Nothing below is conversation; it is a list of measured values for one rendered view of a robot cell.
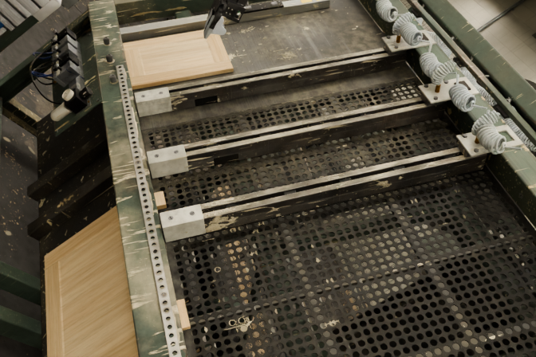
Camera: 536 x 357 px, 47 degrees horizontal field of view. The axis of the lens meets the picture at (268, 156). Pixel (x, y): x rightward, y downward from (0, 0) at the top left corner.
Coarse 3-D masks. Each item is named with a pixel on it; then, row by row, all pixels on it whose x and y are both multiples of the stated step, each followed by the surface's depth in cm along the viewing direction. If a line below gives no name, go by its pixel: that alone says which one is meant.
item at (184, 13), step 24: (360, 96) 247; (384, 216) 199; (408, 216) 199; (336, 240) 196; (264, 264) 184; (288, 288) 178; (528, 288) 176; (504, 312) 178; (528, 312) 171; (288, 336) 167
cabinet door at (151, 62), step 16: (192, 32) 266; (128, 48) 258; (144, 48) 258; (160, 48) 258; (176, 48) 258; (192, 48) 257; (208, 48) 257; (224, 48) 256; (128, 64) 249; (144, 64) 250; (160, 64) 250; (176, 64) 249; (192, 64) 249; (208, 64) 248; (224, 64) 248; (144, 80) 241; (160, 80) 241; (176, 80) 243
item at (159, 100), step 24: (384, 48) 244; (408, 48) 239; (264, 72) 235; (288, 72) 235; (312, 72) 236; (336, 72) 240; (360, 72) 243; (144, 96) 225; (168, 96) 225; (192, 96) 228; (216, 96) 231; (240, 96) 235
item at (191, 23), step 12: (300, 0) 279; (312, 0) 279; (324, 0) 279; (264, 12) 274; (276, 12) 276; (288, 12) 278; (144, 24) 267; (156, 24) 267; (168, 24) 267; (180, 24) 266; (192, 24) 268; (204, 24) 270; (132, 36) 264; (144, 36) 265
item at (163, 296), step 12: (120, 72) 239; (120, 84) 233; (132, 120) 218; (132, 132) 214; (132, 144) 209; (132, 156) 205; (144, 180) 197; (144, 192) 193; (144, 204) 190; (144, 216) 186; (156, 240) 180; (156, 252) 177; (156, 264) 174; (156, 276) 170; (156, 288) 168; (168, 300) 165; (168, 312) 162; (168, 324) 160; (168, 336) 157; (168, 348) 155
